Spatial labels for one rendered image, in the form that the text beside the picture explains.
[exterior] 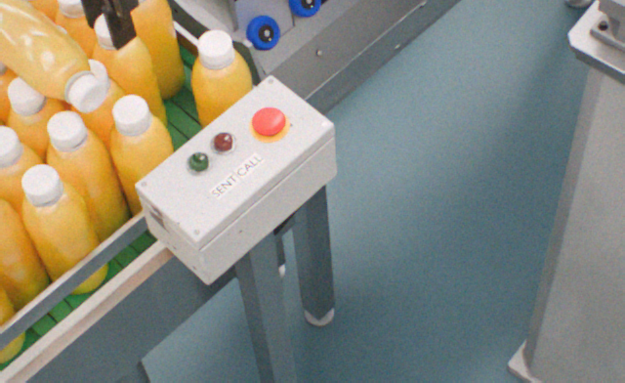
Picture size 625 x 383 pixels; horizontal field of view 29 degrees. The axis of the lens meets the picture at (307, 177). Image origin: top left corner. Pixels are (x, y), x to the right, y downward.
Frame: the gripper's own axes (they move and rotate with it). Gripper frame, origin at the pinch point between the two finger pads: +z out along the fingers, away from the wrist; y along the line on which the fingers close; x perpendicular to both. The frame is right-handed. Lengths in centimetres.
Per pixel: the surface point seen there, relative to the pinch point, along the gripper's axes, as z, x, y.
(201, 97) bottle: 8.5, -2.8, -11.3
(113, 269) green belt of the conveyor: 22.3, 15.9, -13.7
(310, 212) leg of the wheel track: 68, -23, -4
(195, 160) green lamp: 1.1, 6.1, -21.7
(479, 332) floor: 112, -44, -27
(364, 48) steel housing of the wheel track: 29.2, -32.5, -8.4
